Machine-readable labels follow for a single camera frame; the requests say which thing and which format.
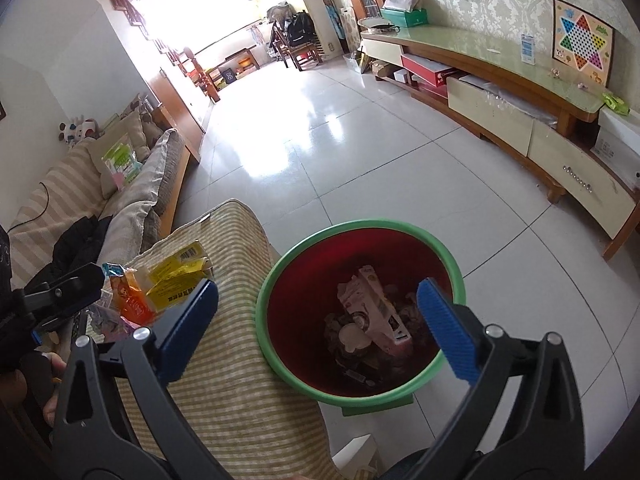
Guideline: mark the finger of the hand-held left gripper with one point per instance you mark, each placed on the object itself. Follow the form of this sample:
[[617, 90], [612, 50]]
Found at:
[[65, 285], [60, 325]]

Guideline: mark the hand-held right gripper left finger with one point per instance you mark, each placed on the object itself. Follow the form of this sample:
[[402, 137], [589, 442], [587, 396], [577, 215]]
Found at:
[[187, 330]]

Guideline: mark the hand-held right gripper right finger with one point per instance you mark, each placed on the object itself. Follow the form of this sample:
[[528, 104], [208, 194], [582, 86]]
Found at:
[[447, 330]]

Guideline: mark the yellow box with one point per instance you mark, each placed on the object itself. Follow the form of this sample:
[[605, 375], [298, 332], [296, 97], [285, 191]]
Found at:
[[175, 290]]

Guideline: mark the silver foil packet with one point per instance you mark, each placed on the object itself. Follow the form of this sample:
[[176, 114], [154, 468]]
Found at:
[[110, 325]]

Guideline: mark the orange snack packet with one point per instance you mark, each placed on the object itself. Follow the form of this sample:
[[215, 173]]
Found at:
[[132, 300]]

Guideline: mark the pink snack packet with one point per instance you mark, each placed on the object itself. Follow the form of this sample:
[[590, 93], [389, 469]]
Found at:
[[370, 305]]

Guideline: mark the white plastic lid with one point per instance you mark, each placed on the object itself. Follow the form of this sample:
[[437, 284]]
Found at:
[[352, 337]]

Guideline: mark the red bin with green rim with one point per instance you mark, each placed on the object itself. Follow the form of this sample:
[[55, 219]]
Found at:
[[310, 280]]

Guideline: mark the person's left hand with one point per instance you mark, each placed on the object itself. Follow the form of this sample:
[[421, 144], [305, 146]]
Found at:
[[55, 410]]

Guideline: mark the black jacket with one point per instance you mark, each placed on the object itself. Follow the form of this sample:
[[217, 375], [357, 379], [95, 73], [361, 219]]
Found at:
[[80, 245]]

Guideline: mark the striped tablecloth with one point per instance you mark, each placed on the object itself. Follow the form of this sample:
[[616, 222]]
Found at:
[[240, 410]]

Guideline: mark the beige striped sofa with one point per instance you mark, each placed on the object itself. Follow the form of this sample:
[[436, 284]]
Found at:
[[65, 180]]

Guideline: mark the green pink packet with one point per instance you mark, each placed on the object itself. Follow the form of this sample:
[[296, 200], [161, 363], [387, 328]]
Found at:
[[122, 165]]

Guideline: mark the white cardboard piece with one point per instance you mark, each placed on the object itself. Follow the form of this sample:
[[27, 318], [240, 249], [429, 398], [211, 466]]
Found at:
[[357, 455]]

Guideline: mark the cow plush toy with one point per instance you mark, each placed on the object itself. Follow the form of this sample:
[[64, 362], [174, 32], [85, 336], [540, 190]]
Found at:
[[80, 130]]

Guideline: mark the plain beige cushion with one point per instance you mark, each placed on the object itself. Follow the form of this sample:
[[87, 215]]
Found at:
[[135, 130]]

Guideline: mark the white cardboard box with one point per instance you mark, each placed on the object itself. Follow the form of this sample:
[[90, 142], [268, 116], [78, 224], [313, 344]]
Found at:
[[617, 140]]

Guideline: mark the red flat box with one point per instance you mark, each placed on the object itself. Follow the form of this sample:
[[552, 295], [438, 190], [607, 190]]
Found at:
[[425, 67]]

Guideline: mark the small green packet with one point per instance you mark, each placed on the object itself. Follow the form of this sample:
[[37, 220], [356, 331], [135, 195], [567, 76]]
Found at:
[[616, 104]]

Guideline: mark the open cardboard box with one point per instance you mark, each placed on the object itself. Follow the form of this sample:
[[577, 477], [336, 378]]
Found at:
[[357, 62]]

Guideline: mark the wooden television cabinet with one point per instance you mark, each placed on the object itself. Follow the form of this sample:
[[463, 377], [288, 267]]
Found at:
[[475, 45]]

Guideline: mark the blue white card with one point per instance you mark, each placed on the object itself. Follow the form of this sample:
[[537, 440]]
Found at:
[[527, 49]]

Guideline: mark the wooden chair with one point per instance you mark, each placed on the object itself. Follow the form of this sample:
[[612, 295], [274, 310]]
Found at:
[[305, 57]]

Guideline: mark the green box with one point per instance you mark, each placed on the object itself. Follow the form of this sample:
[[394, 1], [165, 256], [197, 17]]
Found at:
[[410, 18]]

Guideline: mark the shallow metal pan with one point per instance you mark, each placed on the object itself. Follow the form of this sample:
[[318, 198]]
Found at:
[[377, 24]]

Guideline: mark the star checkers game board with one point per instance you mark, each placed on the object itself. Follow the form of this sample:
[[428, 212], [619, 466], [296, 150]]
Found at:
[[582, 40]]

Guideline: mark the black backpack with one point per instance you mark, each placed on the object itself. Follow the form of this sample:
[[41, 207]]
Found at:
[[300, 27]]

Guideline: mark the wooden stair post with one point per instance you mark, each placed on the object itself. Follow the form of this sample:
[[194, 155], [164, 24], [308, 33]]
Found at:
[[192, 62]]

